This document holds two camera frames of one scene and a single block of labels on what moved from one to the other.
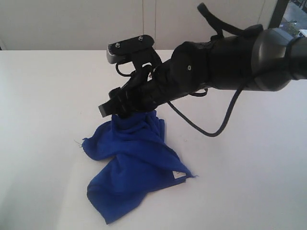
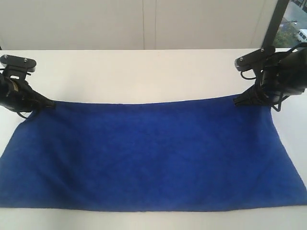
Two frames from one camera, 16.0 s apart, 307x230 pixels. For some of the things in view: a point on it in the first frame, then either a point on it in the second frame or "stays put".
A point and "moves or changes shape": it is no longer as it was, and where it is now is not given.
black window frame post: [278, 14] stays put
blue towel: [134, 157] moves or changes shape
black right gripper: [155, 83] -> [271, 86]
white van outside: [302, 32] stays put
